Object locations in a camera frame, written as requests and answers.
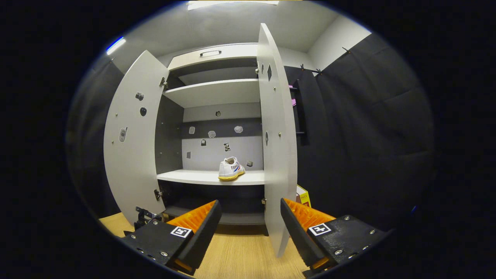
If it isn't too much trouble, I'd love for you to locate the white shoe cabinet door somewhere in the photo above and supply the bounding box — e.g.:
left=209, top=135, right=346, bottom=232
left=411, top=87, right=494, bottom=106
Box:
left=257, top=22, right=298, bottom=258
left=103, top=50, right=170, bottom=225

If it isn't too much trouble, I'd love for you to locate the white canvas shoe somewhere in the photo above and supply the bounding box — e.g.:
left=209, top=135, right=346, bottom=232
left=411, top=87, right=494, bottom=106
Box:
left=218, top=157, right=246, bottom=181

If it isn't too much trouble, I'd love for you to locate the yellow brown book box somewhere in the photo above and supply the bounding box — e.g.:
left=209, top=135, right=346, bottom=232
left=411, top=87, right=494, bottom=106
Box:
left=296, top=185, right=312, bottom=208

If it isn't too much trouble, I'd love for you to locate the ceiling light panel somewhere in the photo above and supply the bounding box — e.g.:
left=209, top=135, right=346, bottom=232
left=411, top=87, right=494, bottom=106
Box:
left=106, top=37, right=127, bottom=55
left=188, top=0, right=279, bottom=11

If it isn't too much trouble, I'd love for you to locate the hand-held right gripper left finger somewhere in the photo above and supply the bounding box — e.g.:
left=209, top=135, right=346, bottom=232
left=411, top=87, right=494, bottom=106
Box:
left=122, top=200, right=222, bottom=276

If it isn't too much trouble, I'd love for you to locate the white cabinet drawer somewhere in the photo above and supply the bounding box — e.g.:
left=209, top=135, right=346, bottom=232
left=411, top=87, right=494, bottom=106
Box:
left=167, top=43, right=259, bottom=71

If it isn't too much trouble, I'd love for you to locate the white shoe cabinet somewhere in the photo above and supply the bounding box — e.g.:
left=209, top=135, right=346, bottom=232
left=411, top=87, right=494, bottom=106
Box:
left=155, top=43, right=268, bottom=226

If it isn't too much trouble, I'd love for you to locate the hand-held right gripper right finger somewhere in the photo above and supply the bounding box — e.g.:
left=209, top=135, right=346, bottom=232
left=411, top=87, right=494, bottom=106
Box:
left=280, top=198, right=388, bottom=277

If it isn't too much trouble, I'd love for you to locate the black door handle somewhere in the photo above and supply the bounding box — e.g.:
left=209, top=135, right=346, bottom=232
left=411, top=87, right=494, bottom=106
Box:
left=289, top=79, right=310, bottom=146

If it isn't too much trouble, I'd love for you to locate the black backdrop cloth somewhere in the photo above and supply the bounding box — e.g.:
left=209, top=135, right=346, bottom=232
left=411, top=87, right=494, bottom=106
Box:
left=66, top=33, right=434, bottom=233

